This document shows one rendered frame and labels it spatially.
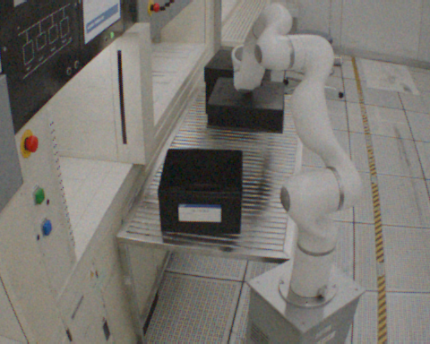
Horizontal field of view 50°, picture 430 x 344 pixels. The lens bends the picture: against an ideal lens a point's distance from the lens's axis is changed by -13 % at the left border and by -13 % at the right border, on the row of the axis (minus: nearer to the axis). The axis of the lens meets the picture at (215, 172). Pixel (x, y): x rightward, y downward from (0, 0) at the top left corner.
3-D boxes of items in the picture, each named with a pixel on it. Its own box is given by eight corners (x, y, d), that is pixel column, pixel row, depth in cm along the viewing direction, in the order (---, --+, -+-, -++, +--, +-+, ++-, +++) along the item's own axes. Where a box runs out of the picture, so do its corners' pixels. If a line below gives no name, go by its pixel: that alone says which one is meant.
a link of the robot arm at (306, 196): (342, 250, 142) (356, 180, 130) (285, 265, 138) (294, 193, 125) (325, 226, 152) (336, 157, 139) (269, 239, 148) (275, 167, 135)
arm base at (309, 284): (348, 289, 154) (359, 245, 144) (305, 316, 145) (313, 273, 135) (311, 259, 167) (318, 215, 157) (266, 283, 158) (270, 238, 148)
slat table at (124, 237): (270, 378, 208) (290, 258, 168) (141, 358, 218) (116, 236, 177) (296, 210, 316) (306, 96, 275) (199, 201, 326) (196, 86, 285)
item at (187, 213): (159, 232, 180) (156, 191, 170) (168, 186, 203) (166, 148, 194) (241, 235, 179) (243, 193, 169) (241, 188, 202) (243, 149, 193)
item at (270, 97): (282, 133, 198) (284, 103, 191) (205, 128, 202) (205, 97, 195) (285, 102, 223) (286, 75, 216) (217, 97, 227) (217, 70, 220)
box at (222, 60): (262, 122, 249) (262, 73, 235) (203, 114, 255) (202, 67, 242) (271, 98, 272) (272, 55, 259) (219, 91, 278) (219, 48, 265)
